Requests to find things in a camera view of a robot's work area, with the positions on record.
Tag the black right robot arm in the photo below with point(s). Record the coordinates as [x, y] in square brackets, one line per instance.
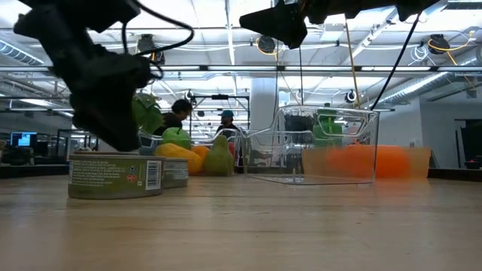
[376, 5]

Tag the orange fruit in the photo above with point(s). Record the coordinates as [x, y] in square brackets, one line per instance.
[200, 150]

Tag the person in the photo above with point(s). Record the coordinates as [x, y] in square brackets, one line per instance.
[171, 120]
[227, 124]

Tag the silver ventilation duct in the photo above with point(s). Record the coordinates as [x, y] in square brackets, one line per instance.
[414, 88]

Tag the computer monitor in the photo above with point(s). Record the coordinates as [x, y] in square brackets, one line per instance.
[23, 139]

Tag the orange plastic bottle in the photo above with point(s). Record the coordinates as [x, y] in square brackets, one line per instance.
[391, 162]

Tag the yellow mango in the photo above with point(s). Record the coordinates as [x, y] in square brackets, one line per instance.
[180, 151]

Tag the green apple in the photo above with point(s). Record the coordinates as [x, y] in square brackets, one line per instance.
[176, 139]

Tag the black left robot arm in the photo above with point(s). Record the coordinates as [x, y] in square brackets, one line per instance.
[75, 15]

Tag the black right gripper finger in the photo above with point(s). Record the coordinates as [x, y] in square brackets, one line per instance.
[278, 24]

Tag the green label tin can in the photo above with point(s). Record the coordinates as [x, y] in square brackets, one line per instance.
[177, 173]
[113, 177]

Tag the orange translucent plastic bin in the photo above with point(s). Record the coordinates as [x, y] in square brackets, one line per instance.
[420, 162]

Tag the red bell pepper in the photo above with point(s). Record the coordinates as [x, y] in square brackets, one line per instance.
[231, 148]

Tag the green plastic bottle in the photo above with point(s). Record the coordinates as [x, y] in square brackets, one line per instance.
[327, 130]

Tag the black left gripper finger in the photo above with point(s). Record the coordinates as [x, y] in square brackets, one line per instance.
[109, 120]

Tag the long ceiling light strip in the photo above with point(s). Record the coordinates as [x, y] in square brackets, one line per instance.
[226, 69]

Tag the green potted plant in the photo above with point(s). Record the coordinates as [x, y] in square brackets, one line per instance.
[148, 113]

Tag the silver lid tin can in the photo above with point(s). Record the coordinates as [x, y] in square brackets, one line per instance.
[84, 153]

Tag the green pear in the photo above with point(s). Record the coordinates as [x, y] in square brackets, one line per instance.
[218, 162]

